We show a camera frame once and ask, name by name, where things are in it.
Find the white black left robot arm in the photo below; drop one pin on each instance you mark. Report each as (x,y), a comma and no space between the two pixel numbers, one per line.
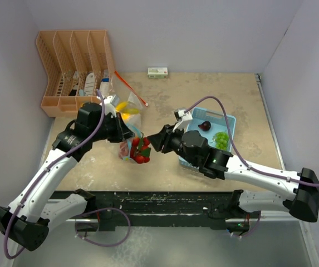
(27,220)

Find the green white small box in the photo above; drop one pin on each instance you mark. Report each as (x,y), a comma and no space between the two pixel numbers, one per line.
(157,72)

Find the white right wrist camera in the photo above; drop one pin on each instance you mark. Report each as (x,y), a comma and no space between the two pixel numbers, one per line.
(183,119)

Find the white striped card pack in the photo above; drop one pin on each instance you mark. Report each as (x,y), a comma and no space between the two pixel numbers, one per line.
(89,84)

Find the light blue plastic basket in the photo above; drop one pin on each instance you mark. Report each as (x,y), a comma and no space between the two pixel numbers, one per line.
(218,124)

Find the yellow banana bunch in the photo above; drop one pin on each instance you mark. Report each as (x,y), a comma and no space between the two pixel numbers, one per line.
(128,108)

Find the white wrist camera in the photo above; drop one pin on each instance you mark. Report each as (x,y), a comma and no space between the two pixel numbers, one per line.
(183,119)
(110,103)

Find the clear blue-zipper bag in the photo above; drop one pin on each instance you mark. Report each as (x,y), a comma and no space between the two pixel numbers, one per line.
(131,144)

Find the black grey scraper tool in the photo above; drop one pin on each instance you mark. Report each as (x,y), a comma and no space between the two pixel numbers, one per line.
(75,82)

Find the green grape bunch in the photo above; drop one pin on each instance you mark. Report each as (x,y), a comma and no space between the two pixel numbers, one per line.
(221,140)

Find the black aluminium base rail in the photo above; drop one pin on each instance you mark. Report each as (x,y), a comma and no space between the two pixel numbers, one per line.
(214,210)

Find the peach desk organizer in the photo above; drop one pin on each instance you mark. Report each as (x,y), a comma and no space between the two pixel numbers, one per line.
(62,53)

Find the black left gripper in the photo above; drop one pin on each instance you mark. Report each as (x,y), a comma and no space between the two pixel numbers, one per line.
(121,130)

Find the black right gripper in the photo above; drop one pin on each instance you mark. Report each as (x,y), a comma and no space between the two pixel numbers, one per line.
(163,138)

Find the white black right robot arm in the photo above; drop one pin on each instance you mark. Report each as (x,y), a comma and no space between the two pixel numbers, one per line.
(290,191)

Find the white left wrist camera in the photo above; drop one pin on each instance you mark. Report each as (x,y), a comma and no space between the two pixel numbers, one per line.
(110,103)

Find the white blue boxed item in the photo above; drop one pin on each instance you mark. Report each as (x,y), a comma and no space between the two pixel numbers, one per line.
(105,83)

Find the clear orange-zipper bag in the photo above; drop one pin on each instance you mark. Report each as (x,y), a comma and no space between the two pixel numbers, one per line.
(125,92)

